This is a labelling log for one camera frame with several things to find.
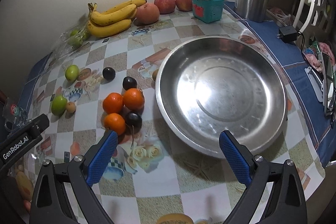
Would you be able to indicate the red apple middle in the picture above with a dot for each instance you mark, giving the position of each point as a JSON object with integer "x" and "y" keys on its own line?
{"x": 165, "y": 6}

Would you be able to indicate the small brown longan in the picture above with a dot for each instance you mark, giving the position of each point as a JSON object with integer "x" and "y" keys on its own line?
{"x": 70, "y": 107}
{"x": 154, "y": 75}

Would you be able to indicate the banana bottom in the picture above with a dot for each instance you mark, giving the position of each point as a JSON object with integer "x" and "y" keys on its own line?
{"x": 110, "y": 30}

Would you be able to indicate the green jujube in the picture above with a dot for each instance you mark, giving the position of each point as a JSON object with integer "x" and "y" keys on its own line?
{"x": 72, "y": 73}
{"x": 58, "y": 106}

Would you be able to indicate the red apple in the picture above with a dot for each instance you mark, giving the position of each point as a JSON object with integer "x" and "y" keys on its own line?
{"x": 148, "y": 14}
{"x": 184, "y": 5}
{"x": 165, "y": 6}

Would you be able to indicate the checkered vinyl tablecloth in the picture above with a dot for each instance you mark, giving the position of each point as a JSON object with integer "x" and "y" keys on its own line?
{"x": 153, "y": 172}

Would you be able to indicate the clear plastic fruit container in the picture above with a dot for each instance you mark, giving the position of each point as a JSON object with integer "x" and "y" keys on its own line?
{"x": 72, "y": 39}

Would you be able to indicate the banana top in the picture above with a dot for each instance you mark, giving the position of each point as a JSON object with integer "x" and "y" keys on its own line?
{"x": 138, "y": 3}

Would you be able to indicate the banana middle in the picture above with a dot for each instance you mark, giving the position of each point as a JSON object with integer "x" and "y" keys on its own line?
{"x": 111, "y": 18}

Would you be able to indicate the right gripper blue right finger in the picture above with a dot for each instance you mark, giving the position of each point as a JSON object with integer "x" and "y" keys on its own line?
{"x": 286, "y": 202}

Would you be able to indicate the banana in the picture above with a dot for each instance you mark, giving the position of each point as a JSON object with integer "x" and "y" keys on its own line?
{"x": 110, "y": 30}
{"x": 111, "y": 18}
{"x": 138, "y": 3}

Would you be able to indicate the red apple left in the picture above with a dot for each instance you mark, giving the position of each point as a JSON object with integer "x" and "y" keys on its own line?
{"x": 148, "y": 14}

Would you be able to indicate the large steel bowl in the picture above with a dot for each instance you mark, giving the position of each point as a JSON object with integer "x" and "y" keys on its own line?
{"x": 210, "y": 84}

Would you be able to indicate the clear plastic bag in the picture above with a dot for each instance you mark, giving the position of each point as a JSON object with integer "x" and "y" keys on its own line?
{"x": 15, "y": 116}

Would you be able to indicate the black power adapter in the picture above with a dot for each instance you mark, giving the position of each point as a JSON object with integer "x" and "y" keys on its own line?
{"x": 287, "y": 34}

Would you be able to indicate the orange tangerine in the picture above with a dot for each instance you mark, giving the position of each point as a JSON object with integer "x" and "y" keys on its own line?
{"x": 113, "y": 103}
{"x": 115, "y": 122}
{"x": 133, "y": 99}

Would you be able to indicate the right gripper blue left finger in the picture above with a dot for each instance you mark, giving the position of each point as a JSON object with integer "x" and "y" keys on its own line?
{"x": 50, "y": 202}

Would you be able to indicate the dark plum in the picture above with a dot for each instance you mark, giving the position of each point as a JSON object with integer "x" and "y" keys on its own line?
{"x": 129, "y": 83}
{"x": 133, "y": 119}
{"x": 108, "y": 73}

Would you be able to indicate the teal toy box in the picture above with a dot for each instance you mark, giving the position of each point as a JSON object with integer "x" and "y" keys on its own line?
{"x": 208, "y": 11}

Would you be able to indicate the red apple right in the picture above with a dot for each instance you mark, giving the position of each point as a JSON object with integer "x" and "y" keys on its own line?
{"x": 184, "y": 5}

